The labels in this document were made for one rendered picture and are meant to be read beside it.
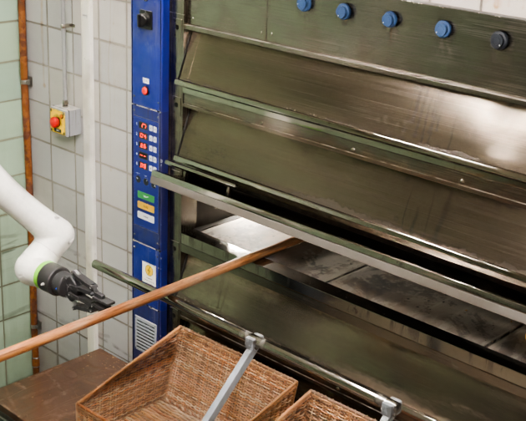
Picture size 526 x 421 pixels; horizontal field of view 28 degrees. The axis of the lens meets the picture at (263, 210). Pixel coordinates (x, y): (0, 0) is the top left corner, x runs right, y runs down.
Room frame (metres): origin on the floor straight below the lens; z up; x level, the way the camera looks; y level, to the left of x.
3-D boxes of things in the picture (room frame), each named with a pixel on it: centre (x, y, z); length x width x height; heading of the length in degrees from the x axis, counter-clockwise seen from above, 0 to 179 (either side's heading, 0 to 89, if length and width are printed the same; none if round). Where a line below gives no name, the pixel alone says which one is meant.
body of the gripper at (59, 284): (2.86, 0.57, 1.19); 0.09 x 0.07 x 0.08; 48
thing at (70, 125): (3.74, 0.75, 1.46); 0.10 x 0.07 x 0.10; 48
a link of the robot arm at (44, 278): (2.91, 0.62, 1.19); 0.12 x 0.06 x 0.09; 138
